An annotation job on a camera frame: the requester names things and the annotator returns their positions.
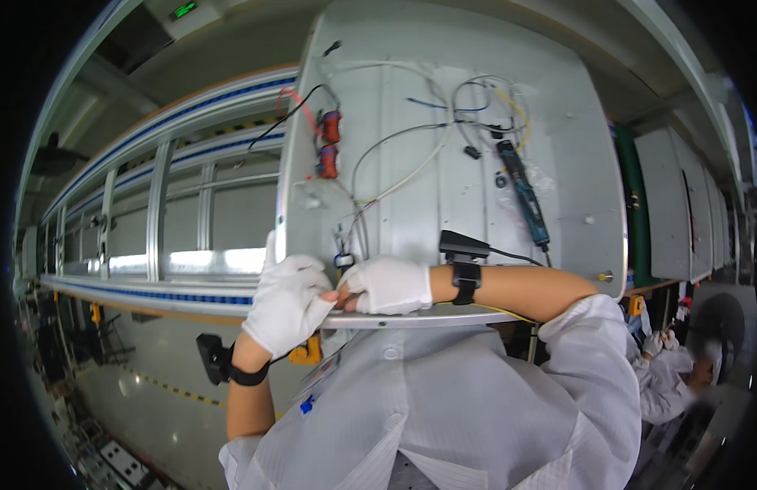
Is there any grey looped wire bundle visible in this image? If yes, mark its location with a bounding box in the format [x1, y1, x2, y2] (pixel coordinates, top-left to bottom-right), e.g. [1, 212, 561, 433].
[451, 75, 531, 154]

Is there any black screwdriver cord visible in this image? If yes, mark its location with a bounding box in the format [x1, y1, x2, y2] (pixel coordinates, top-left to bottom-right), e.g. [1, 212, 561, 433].
[488, 244, 553, 268]

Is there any row of grey metal panels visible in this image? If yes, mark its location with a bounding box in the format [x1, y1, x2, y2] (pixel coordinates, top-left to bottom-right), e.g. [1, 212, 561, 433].
[633, 125, 737, 284]

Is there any aluminium conveyor line frame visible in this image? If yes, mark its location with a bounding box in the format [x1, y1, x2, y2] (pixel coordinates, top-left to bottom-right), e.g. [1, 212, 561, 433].
[38, 66, 301, 318]

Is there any thick white cable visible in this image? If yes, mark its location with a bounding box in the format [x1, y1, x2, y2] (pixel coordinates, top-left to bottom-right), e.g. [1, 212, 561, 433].
[350, 61, 453, 209]

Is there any person's body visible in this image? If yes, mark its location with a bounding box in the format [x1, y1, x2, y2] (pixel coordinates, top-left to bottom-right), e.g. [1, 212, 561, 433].
[218, 294, 644, 490]

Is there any blue wire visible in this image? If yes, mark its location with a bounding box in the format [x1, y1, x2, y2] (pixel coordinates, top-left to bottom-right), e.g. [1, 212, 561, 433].
[407, 97, 491, 114]

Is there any person's left hand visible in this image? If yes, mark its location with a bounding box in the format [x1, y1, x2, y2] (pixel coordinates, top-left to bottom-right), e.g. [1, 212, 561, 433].
[243, 232, 340, 361]

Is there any large grey metal panel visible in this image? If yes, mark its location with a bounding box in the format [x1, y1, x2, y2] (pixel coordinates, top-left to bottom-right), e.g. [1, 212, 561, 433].
[274, 0, 628, 330]

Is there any yellow wire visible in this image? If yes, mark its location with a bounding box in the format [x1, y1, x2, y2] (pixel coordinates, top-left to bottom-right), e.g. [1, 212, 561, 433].
[494, 87, 532, 154]

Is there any black hanging fan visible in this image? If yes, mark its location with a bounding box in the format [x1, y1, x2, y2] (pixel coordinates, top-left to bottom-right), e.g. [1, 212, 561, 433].
[31, 131, 90, 178]

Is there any black wire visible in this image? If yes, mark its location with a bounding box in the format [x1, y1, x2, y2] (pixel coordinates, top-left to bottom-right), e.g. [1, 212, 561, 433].
[247, 83, 341, 151]

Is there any red wire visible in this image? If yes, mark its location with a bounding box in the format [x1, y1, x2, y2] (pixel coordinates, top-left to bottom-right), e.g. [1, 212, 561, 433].
[276, 88, 324, 137]

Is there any black floor fan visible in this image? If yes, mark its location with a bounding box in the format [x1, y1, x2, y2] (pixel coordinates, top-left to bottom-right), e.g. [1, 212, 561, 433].
[688, 293, 747, 387]

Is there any black wrist band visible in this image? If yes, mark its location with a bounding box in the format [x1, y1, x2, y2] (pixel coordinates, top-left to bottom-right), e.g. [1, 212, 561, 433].
[439, 229, 491, 306]
[196, 332, 272, 387]

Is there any long yellow cable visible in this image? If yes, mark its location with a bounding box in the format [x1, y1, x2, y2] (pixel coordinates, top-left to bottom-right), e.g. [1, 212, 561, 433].
[434, 302, 540, 325]

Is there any person's right hand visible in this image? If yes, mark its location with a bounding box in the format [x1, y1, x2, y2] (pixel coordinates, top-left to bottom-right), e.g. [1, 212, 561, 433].
[336, 256, 434, 316]

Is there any blue electric screwdriver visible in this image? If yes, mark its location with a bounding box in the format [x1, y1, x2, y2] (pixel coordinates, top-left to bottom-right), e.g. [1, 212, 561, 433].
[497, 140, 551, 249]

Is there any white power strip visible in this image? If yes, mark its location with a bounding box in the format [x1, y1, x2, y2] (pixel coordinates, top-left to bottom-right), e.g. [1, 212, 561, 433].
[100, 440, 151, 488]

